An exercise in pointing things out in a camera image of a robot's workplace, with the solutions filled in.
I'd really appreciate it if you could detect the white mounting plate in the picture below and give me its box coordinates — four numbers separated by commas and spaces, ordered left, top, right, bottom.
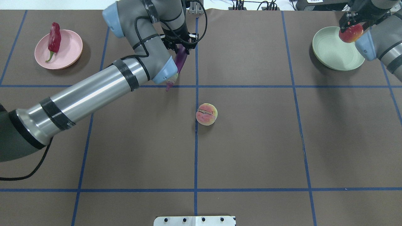
153, 216, 236, 226

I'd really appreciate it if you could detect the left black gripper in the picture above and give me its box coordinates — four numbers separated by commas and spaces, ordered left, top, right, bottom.
161, 32, 199, 51

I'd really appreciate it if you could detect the purple eggplant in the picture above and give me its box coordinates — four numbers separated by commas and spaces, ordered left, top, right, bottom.
166, 45, 188, 92

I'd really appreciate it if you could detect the green plate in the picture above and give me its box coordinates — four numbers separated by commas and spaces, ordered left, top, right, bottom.
312, 27, 366, 71

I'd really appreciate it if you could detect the red pomegranate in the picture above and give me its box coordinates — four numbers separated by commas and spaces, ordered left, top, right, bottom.
339, 24, 364, 43

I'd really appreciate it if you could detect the peach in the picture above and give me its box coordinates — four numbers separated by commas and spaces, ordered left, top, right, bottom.
196, 103, 218, 126

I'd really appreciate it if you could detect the pink plate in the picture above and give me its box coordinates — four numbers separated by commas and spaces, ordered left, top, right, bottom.
34, 30, 83, 70

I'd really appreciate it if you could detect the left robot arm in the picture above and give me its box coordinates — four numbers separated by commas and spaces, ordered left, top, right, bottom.
0, 0, 200, 162

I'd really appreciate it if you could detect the aluminium frame post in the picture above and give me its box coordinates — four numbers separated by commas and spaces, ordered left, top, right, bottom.
187, 0, 204, 15

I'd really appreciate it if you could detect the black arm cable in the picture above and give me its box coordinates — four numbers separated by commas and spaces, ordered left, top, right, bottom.
0, 138, 54, 181

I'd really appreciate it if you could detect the red chili pepper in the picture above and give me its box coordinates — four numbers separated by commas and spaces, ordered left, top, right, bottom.
45, 22, 62, 63

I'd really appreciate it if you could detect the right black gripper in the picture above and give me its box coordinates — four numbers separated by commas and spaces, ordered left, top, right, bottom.
339, 11, 377, 32

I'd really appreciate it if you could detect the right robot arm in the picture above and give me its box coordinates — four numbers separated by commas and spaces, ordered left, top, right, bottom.
339, 0, 402, 80

